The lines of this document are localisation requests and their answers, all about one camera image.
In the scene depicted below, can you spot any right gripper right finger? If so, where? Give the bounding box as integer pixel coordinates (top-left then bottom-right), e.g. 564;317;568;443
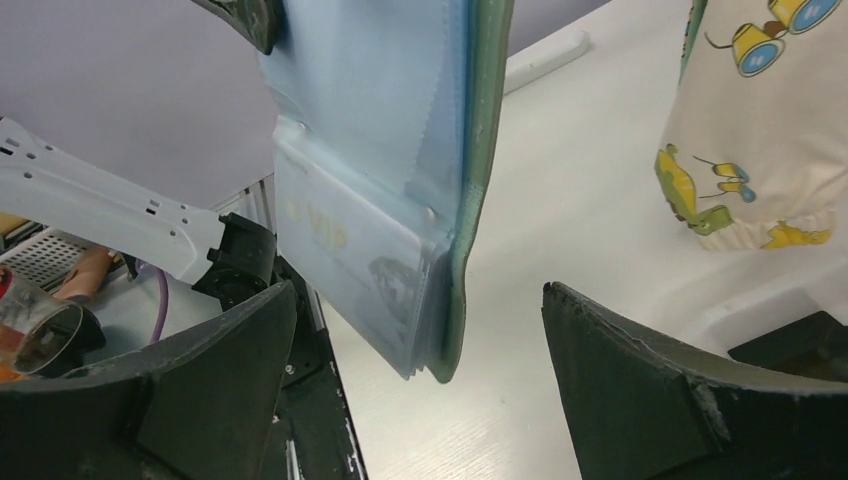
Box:
542;282;847;479

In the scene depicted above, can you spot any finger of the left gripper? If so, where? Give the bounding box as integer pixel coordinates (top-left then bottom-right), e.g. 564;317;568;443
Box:
193;0;285;55

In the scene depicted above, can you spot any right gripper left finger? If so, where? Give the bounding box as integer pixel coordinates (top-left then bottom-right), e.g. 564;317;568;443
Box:
1;281;297;479

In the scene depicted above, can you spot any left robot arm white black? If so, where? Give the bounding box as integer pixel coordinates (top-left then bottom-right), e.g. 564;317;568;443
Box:
1;1;285;309

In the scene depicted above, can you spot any clear plastic cup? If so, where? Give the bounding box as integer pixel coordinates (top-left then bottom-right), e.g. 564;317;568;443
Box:
1;267;83;375

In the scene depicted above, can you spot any white clear stand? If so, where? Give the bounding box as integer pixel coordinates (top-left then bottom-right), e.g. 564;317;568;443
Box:
503;28;591;96

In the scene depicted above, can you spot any cream cartoon print garment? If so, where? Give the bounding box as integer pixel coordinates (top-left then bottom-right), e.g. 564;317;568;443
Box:
654;1;847;251

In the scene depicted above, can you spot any mint cartoon print garment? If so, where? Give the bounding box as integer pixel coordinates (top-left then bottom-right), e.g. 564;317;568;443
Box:
678;0;707;83

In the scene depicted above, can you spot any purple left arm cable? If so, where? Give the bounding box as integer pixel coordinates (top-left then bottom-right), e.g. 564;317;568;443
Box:
135;261;171;346

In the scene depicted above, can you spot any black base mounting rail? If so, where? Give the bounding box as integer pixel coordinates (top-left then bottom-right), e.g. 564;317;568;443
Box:
259;257;368;479

